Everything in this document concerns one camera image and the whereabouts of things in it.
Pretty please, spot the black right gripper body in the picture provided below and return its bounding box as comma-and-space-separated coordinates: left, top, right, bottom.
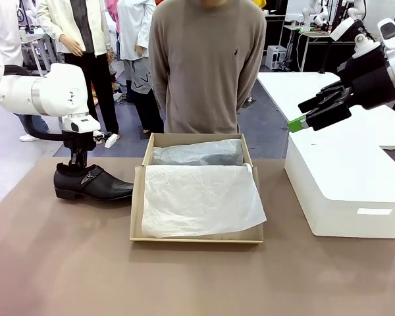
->
337, 43, 395, 111

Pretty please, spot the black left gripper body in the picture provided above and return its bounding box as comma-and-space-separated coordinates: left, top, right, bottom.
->
63, 130, 96, 154

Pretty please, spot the brown cardboard shoe box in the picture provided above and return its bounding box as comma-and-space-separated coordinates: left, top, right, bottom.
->
128, 132, 264, 244

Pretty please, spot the white tissue paper sheet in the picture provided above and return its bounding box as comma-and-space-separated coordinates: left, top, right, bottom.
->
141, 140, 267, 238

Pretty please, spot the white rounded box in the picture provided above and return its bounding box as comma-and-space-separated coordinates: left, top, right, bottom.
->
284, 131, 395, 240

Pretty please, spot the white label sticker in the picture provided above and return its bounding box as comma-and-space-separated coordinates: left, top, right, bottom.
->
357, 208, 393, 217

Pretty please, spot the grey background work table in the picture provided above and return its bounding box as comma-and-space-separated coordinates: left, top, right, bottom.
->
19, 32, 59, 76

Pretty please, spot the person in taupe sweater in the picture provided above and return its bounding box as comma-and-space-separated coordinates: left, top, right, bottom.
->
147, 0, 267, 135

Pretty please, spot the figure in pink garment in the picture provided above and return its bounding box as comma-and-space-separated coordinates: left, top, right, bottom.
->
105, 0, 120, 34

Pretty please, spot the white right camera mount bracket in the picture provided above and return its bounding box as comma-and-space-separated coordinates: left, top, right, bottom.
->
354, 32, 381, 59

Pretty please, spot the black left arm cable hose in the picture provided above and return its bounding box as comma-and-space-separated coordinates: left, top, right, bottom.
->
3, 65, 74, 142

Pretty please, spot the black frame table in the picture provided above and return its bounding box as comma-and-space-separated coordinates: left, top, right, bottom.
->
298, 31, 356, 74

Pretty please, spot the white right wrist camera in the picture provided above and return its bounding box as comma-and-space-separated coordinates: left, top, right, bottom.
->
330, 16, 365, 42

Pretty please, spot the white cube frame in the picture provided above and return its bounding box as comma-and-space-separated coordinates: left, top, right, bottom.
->
265, 45, 288, 70

